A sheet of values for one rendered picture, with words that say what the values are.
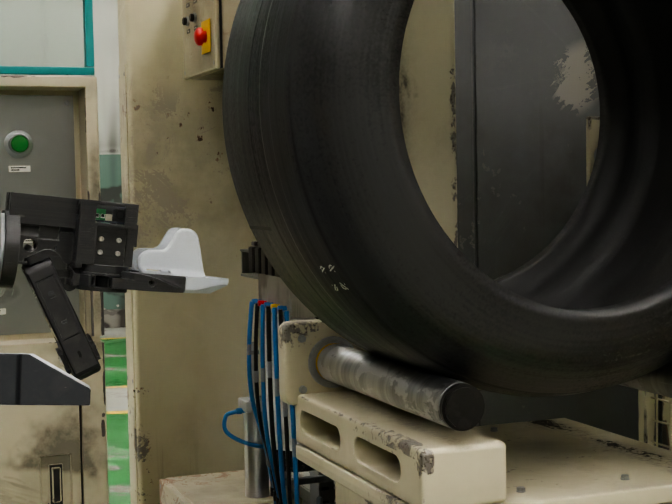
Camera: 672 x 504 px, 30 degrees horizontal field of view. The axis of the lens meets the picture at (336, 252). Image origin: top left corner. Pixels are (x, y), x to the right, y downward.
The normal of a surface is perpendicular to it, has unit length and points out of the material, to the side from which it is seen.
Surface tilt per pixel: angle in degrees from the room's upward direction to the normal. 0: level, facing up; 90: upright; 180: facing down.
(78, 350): 92
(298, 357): 90
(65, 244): 90
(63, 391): 83
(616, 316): 101
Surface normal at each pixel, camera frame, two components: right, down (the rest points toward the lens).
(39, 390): 0.30, -0.07
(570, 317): 0.33, 0.22
